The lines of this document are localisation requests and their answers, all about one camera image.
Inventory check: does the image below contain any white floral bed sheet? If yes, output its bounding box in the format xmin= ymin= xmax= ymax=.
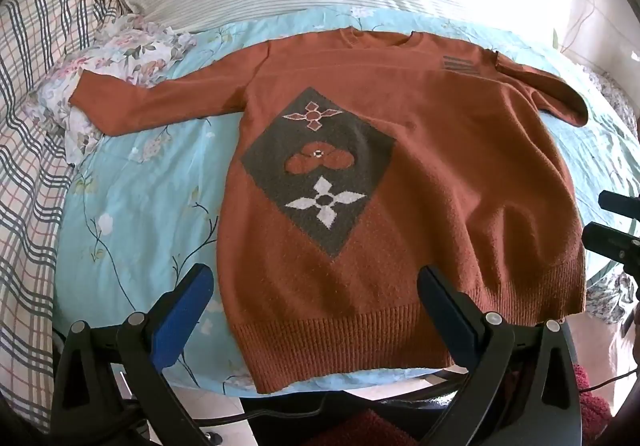
xmin=581 ymin=66 xmax=640 ymax=325

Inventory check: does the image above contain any thin wall cable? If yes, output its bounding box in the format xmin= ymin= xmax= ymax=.
xmin=559 ymin=0 xmax=599 ymax=54

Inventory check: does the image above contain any light blue floral bed sheet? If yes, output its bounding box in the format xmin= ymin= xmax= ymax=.
xmin=52 ymin=4 xmax=640 ymax=394

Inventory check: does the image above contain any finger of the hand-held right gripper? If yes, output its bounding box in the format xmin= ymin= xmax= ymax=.
xmin=598 ymin=190 xmax=640 ymax=223
xmin=581 ymin=221 xmax=640 ymax=273

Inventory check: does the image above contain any orange knit sweater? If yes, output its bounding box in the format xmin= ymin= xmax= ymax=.
xmin=69 ymin=27 xmax=590 ymax=395

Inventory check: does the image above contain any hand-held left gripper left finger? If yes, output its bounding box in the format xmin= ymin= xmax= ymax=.
xmin=52 ymin=263 xmax=216 ymax=446

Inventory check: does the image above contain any pink floral crumpled cloth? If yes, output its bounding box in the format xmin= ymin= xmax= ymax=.
xmin=29 ymin=14 xmax=198 ymax=165

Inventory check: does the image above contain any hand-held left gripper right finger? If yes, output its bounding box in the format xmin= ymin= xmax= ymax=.
xmin=417 ymin=266 xmax=584 ymax=446

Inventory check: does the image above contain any black cable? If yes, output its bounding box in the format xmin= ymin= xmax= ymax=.
xmin=239 ymin=401 xmax=353 ymax=428

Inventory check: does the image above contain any plaid blanket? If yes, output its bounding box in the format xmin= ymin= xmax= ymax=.
xmin=0 ymin=0 xmax=132 ymax=434

